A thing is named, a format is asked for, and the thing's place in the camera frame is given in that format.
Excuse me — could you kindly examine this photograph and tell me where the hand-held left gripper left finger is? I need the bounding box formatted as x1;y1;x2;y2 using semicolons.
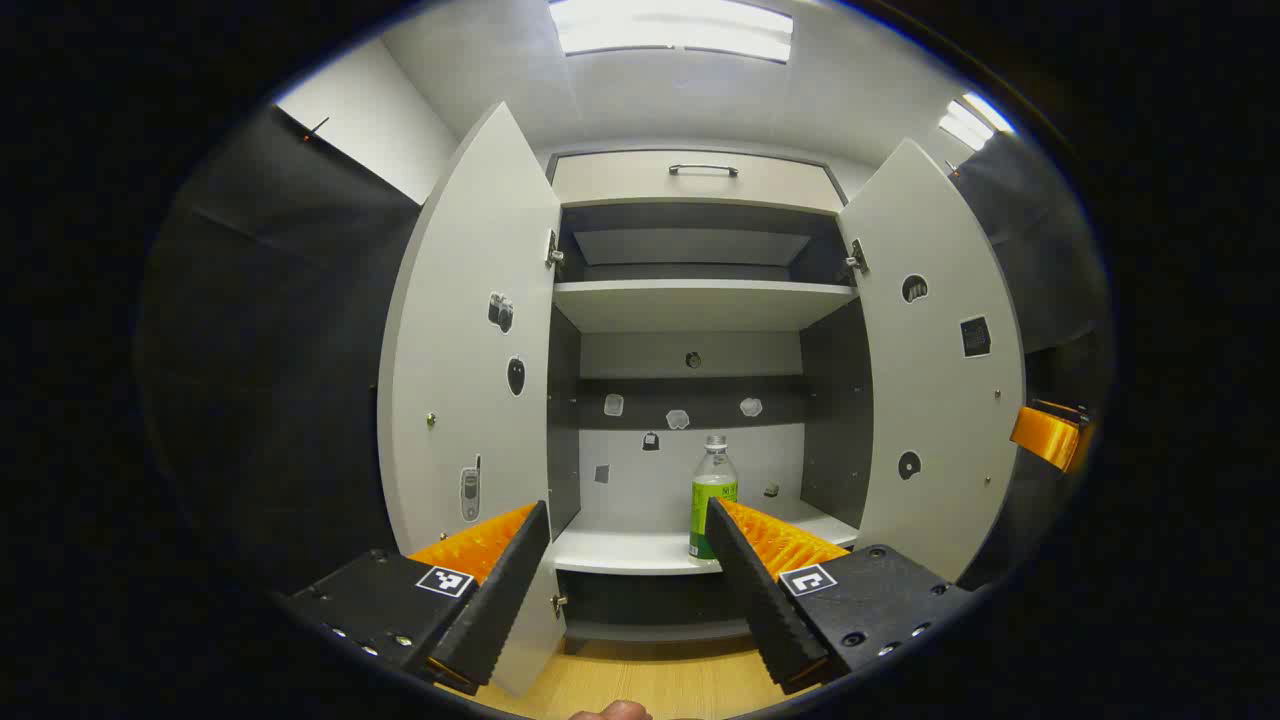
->
283;500;553;698

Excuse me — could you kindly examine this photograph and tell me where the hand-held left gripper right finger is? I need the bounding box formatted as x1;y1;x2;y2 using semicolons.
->
705;497;976;698

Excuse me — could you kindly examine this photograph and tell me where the grey cabinet door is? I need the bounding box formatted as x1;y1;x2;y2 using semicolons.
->
378;100;568;698
838;138;1028;586

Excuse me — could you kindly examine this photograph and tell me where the clear green-label bottle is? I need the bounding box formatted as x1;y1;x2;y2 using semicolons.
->
688;434;740;561

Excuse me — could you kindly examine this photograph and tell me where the grey cabinet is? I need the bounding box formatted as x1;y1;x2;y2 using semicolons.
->
545;148;876;646

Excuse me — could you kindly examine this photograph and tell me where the grey cabinet drawer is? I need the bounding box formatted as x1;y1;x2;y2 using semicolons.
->
550;150;846;213

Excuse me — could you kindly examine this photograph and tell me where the small ceiling light panel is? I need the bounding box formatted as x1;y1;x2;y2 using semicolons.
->
938;92;1016;151

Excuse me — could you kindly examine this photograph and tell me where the black backdrop cloth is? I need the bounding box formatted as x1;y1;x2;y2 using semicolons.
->
135;105;1113;601

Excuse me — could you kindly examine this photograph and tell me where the large ceiling light panel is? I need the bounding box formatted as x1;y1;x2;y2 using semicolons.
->
548;0;794;63

